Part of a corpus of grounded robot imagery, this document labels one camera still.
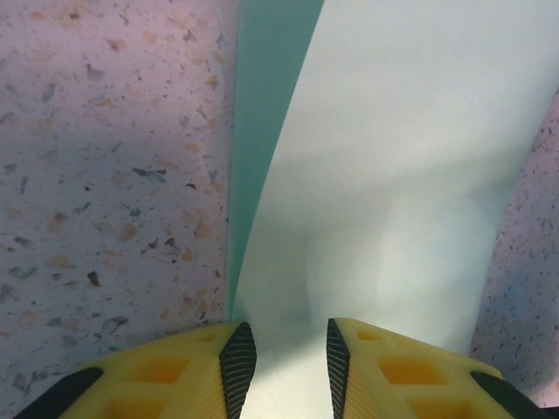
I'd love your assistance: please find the pale green paper sheet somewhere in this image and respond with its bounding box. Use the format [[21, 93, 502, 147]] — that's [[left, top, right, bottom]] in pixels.
[[226, 0, 559, 419]]

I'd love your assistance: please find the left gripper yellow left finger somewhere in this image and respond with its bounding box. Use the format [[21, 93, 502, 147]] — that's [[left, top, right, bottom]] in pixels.
[[17, 321, 258, 419]]

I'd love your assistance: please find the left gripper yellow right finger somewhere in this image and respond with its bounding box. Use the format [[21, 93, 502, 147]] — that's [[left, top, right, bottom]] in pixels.
[[326, 317, 547, 419]]

